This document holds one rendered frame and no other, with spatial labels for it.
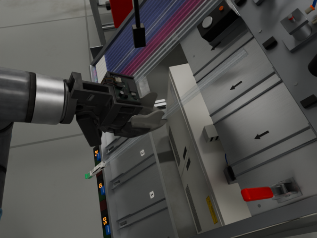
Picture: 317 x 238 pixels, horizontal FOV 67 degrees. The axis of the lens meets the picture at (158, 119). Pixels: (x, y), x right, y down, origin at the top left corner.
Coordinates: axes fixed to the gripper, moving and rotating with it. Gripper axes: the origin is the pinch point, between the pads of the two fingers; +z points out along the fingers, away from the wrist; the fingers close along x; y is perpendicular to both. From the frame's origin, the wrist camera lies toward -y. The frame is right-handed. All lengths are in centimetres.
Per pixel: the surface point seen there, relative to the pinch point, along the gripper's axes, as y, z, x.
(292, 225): -12, 49, -26
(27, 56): -117, -9, 142
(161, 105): -47, 46, 47
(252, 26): 23.9, 4.9, 2.4
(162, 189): -11.7, 4.6, -11.2
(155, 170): -12.3, 4.6, -6.3
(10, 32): -124, -22, 175
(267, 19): 26.1, 5.3, 1.4
